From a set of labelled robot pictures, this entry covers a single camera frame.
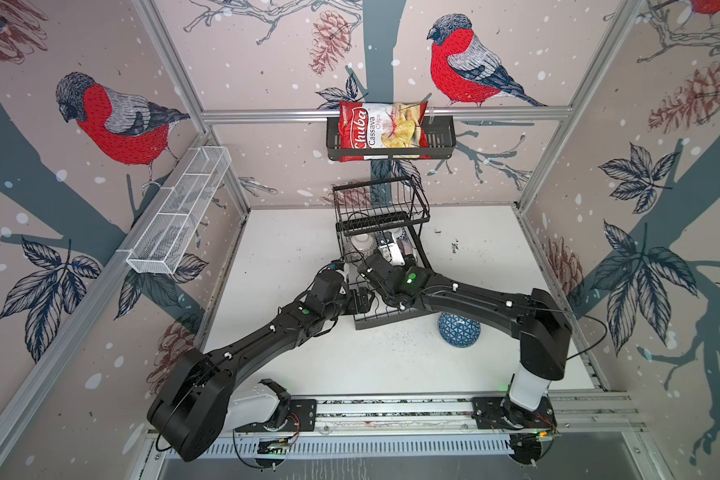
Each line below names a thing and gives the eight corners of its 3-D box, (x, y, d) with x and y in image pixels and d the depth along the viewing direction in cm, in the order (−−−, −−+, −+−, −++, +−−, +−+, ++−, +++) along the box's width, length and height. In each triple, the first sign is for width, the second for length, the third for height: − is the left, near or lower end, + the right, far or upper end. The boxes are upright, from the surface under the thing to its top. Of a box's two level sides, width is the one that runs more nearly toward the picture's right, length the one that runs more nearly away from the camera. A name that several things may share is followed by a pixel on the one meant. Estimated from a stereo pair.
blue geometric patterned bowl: (433, 343, 85) (435, 339, 83) (439, 315, 91) (441, 310, 88) (474, 357, 83) (478, 352, 80) (477, 327, 89) (481, 322, 86)
